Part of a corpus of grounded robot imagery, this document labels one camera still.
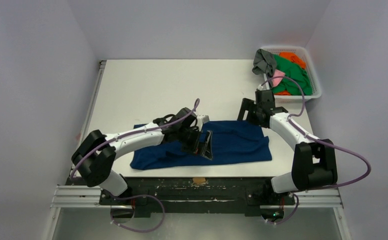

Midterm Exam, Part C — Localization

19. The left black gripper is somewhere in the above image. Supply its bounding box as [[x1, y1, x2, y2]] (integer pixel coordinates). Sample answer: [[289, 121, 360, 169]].
[[176, 126, 212, 159]]

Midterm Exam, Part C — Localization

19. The dark blue t shirt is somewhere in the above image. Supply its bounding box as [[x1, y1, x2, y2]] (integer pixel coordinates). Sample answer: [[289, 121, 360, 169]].
[[130, 120, 272, 171]]

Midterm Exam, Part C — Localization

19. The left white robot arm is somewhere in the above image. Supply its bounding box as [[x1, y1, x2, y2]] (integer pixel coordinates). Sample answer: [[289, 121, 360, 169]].
[[70, 107, 213, 205]]

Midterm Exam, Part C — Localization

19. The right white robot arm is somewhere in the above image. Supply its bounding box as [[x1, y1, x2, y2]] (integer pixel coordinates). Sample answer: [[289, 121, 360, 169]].
[[237, 90, 338, 204]]

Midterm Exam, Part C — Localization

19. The brown tape piece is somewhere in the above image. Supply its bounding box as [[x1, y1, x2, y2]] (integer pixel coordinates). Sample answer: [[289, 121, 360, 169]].
[[192, 177, 207, 186]]

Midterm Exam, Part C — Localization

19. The pink cloth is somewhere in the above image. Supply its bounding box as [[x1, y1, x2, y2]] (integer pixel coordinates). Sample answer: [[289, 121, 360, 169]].
[[270, 69, 286, 87]]

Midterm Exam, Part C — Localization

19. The grey t shirt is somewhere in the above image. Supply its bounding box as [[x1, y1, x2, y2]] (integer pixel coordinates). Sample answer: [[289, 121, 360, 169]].
[[252, 48, 277, 78]]

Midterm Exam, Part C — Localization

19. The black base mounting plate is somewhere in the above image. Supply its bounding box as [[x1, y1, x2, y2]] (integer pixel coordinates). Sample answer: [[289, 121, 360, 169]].
[[99, 177, 299, 221]]

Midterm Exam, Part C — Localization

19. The green t shirt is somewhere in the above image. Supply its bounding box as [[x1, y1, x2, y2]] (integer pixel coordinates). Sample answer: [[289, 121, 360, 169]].
[[272, 54, 313, 96]]

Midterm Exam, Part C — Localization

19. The orange t shirt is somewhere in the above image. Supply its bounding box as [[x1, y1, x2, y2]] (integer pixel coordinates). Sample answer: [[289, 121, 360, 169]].
[[279, 51, 307, 70]]

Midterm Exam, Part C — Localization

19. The white plastic laundry basket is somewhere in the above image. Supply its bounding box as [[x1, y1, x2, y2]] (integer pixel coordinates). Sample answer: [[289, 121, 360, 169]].
[[261, 44, 322, 103]]

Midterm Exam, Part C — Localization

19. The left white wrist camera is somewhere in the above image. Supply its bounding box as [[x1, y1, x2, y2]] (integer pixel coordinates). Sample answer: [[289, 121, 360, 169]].
[[195, 114, 210, 130]]

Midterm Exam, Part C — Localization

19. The aluminium frame rail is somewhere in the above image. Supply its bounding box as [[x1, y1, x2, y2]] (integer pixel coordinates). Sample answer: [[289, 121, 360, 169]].
[[49, 185, 344, 208]]

